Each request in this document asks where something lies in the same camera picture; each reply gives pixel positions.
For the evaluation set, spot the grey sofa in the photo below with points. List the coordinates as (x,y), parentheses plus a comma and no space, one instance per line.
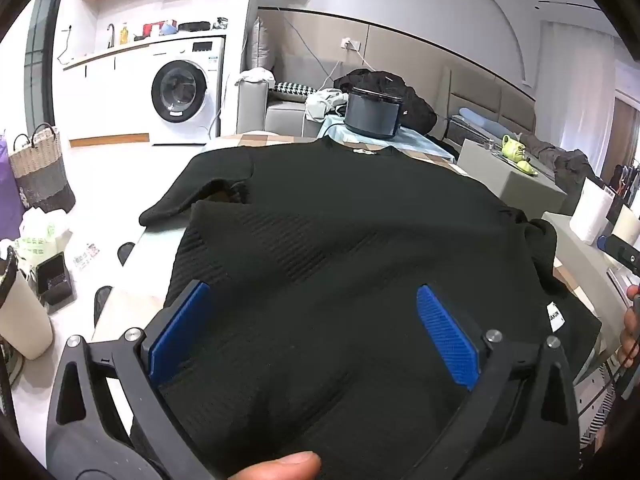
(285,115)

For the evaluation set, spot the black jacket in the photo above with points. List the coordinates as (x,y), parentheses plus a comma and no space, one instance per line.
(415,105)

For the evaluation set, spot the black slipper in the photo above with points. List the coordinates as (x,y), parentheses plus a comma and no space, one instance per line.
(102,302)
(125,252)

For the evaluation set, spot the grey coffee table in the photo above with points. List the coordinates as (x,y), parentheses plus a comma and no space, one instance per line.
(505,185)

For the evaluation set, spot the small printed packet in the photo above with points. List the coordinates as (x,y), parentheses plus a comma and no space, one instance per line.
(87,256)

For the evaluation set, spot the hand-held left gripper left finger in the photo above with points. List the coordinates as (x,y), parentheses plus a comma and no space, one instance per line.
(180,330)

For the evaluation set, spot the black pan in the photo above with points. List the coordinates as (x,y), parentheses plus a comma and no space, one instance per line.
(194,26)

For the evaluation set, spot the green teapot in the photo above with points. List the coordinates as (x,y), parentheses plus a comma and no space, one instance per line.
(514,147)

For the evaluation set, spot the yellow bottle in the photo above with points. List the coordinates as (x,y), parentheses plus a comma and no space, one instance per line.
(124,34)

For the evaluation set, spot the white cloth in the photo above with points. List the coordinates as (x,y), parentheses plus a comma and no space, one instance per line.
(255,76)

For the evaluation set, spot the white base cabinet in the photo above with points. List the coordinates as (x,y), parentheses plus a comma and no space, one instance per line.
(110,95)

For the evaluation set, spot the white wall socket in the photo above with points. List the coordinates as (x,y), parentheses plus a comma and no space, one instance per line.
(350,44)

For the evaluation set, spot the black plastic tray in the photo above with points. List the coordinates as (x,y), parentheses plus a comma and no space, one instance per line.
(55,285)

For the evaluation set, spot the person's right hand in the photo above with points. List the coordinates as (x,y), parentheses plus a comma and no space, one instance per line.
(630,327)

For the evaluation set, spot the purple bag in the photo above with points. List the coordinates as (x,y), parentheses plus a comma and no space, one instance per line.
(9,190)

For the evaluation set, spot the white plastic bag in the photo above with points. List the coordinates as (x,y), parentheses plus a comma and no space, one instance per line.
(42,235)

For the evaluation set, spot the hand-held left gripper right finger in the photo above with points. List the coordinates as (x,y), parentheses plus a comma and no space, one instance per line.
(447,340)

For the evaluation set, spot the white washing machine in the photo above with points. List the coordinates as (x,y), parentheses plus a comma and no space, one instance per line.
(200,85)

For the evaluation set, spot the grey cushion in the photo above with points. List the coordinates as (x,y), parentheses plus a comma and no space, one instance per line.
(261,50)

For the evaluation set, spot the checkered blanket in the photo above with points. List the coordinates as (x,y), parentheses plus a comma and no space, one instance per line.
(260,138)

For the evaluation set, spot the black knit sweater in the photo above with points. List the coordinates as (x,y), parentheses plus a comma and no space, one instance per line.
(325,240)

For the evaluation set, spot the dark blue pot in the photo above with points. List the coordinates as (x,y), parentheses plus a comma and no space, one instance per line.
(372,112)

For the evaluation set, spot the pale clothes heap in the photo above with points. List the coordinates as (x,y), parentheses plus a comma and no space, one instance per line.
(325,102)

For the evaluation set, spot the woven two-tone basket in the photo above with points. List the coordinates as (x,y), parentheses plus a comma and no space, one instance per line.
(42,170)

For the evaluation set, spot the light blue cloth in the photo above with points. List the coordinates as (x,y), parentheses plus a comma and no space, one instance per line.
(415,140)

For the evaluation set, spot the person's left hand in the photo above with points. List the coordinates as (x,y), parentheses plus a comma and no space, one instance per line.
(280,466)

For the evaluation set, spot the green cup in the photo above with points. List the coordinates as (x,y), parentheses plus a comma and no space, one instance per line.
(526,166)

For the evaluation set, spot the dark glass door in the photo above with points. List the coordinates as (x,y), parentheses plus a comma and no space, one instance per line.
(42,50)

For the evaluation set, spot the paper towel roll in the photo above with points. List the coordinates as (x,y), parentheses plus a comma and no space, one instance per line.
(590,210)

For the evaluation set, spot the dark grey cloth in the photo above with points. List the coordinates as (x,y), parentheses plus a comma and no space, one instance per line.
(570,170)

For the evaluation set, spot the light blue pillow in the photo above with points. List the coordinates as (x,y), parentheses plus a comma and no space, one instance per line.
(482,119)

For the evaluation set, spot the houndstooth pillow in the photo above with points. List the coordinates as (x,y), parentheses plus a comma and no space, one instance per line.
(295,91)

